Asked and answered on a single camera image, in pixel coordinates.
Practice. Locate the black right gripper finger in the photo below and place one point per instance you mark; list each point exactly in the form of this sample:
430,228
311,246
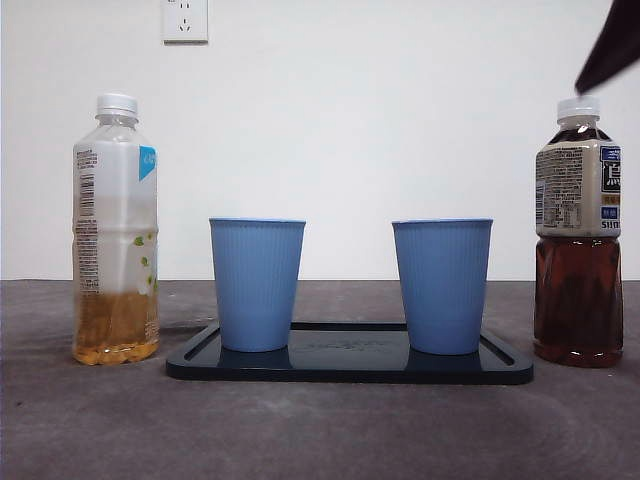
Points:
617,40

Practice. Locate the dark oolong tea bottle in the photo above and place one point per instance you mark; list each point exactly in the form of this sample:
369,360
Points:
577,300

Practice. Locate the pale tea bottle white label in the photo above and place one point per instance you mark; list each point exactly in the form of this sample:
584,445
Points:
117,320

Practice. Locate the blue ribbed cup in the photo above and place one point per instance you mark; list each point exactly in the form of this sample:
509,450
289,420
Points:
256,285
442,285

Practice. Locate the dark blue tray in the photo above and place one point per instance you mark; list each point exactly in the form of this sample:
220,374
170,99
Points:
345,362

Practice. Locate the white wall socket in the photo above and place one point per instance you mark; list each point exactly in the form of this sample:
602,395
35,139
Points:
185,22

